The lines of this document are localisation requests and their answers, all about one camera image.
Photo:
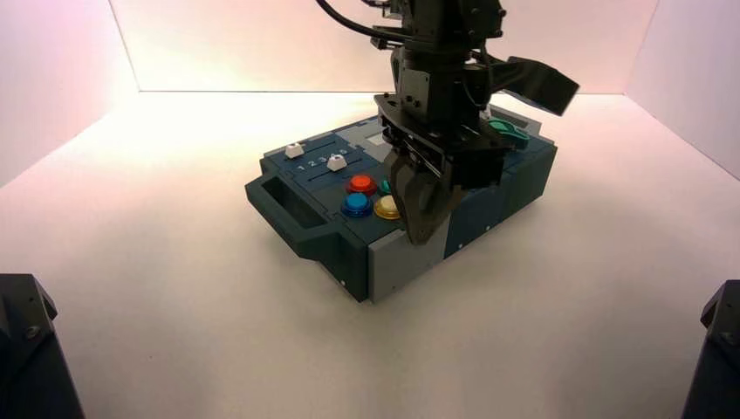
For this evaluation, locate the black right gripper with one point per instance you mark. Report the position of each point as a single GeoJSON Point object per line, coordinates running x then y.
{"type": "Point", "coordinates": [445, 121]}

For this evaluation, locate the white slider knob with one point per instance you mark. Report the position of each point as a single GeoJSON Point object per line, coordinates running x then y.
{"type": "Point", "coordinates": [336, 163]}
{"type": "Point", "coordinates": [293, 151]}

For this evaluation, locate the dark blue grey control box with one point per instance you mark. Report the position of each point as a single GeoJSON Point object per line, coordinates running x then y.
{"type": "Point", "coordinates": [324, 231]}

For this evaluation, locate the yellow round push button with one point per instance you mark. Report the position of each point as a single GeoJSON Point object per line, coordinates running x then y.
{"type": "Point", "coordinates": [385, 208]}

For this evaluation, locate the green round push button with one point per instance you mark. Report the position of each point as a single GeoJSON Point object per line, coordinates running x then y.
{"type": "Point", "coordinates": [384, 187]}

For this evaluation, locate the red round push button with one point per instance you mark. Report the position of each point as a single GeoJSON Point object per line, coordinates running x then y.
{"type": "Point", "coordinates": [361, 185]}

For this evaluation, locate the blue round push button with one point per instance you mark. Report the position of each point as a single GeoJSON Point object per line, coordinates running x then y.
{"type": "Point", "coordinates": [356, 205]}

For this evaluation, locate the green rotary knob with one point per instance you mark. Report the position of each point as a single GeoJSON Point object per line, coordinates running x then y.
{"type": "Point", "coordinates": [511, 133]}

